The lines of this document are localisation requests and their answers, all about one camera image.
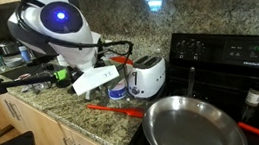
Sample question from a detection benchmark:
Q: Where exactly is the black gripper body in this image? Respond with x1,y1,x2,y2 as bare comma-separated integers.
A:
64,68,85,95

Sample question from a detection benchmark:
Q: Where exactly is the green plastic item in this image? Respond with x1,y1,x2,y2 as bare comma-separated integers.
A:
52,67,70,83

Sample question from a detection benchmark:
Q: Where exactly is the blue cup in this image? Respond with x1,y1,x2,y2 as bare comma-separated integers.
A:
16,45,35,64

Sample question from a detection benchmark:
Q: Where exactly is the black counter mat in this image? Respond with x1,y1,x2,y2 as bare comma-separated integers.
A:
0,58,59,86

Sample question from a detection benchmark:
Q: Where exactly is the wooden base cabinet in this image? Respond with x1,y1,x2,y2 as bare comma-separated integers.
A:
0,77,131,145

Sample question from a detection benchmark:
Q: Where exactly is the red silicone spatula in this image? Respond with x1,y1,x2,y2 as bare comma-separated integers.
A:
86,100,147,120

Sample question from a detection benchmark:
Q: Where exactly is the white two-slot toaster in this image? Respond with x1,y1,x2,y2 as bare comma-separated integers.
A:
125,52,170,102

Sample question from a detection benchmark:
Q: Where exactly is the steel pot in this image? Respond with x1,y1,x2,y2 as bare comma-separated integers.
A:
0,37,21,58

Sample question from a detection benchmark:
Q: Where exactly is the black chair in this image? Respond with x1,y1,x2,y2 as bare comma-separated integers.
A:
0,126,39,145

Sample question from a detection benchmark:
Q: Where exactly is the stainless steel frying pan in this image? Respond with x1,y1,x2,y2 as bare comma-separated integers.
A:
138,61,259,145

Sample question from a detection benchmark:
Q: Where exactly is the black electric stove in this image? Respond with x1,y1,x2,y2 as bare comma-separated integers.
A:
123,15,259,145

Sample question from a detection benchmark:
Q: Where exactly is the brown spice bottle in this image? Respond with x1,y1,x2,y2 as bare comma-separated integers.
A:
244,82,259,109

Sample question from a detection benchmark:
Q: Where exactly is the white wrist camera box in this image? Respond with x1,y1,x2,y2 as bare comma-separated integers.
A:
70,59,121,101

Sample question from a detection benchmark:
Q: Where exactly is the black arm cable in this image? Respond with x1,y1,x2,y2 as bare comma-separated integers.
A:
0,0,141,71

